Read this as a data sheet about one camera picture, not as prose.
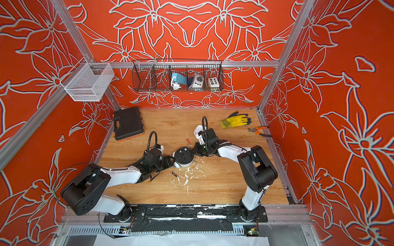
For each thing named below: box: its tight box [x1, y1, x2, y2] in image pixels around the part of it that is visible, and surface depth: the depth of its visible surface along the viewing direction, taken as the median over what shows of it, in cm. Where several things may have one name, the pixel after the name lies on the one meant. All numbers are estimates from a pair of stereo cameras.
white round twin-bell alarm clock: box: [172, 146, 194, 169], surface depth 90 cm
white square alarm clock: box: [193, 124, 204, 139], surface depth 106 cm
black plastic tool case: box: [112, 106, 145, 141], surface depth 106 cm
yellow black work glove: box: [220, 111, 252, 129], surface depth 112 cm
